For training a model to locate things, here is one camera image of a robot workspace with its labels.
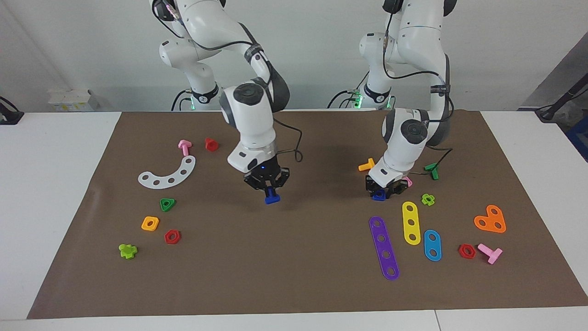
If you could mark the green cross-shaped nut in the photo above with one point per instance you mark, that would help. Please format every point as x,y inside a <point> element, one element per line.
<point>424,200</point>

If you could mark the white curved five-hole plate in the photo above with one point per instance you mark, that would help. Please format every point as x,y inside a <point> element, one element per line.
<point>177,176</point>

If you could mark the orange heart-shaped plate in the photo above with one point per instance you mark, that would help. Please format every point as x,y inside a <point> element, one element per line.
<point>489,219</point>

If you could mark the blue plastic screw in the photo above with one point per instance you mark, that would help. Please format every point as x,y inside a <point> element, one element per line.
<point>272,199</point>

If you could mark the red plastic screw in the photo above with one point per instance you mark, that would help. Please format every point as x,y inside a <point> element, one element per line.
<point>211,145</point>

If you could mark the yellow three-hole plate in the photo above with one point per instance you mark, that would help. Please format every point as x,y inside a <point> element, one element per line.
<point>410,216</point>

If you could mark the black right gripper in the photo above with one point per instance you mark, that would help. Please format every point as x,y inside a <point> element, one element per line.
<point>264,172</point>

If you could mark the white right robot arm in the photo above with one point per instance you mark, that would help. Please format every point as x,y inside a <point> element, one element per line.
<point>250,119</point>

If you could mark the brown table mat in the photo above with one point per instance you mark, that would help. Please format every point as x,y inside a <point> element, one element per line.
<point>294,257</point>

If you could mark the white cardboard box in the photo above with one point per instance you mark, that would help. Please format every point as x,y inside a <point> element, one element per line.
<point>73,99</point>

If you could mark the orange plastic screw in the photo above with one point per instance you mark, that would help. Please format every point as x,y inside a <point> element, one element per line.
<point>366,165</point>

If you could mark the orange square plastic nut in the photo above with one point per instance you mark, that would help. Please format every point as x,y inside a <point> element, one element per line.
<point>145,227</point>

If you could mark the blue two-hole plate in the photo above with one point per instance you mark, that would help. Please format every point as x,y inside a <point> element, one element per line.
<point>432,245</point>

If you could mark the blue square plastic nut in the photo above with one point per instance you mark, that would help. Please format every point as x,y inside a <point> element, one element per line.
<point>378,196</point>

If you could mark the blue crate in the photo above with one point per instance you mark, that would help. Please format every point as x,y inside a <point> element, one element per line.
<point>579,138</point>

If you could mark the purple four-hole plate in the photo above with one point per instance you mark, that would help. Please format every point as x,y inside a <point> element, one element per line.
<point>384,246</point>

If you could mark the lime green cross piece left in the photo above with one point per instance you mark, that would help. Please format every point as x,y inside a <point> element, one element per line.
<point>127,252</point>

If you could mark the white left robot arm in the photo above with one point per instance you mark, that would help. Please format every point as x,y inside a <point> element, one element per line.
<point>399,161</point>

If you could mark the black desktop device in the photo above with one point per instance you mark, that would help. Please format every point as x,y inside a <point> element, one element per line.
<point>10,116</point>

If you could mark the pink plastic screw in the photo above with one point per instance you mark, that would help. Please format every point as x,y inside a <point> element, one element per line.
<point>184,149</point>
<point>492,254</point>

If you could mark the green triangular plastic nut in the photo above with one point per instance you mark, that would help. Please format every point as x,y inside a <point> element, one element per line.
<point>169,208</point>

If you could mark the red hexagonal plastic nut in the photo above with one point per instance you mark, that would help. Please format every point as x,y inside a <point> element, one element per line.
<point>167,238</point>
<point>460,252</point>

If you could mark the green plastic screw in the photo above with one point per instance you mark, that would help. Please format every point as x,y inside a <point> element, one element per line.
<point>434,172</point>

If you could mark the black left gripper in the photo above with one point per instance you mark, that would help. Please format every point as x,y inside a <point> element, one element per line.
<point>390,182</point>

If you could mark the black tripod stand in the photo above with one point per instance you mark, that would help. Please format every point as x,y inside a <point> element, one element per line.
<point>558,105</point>

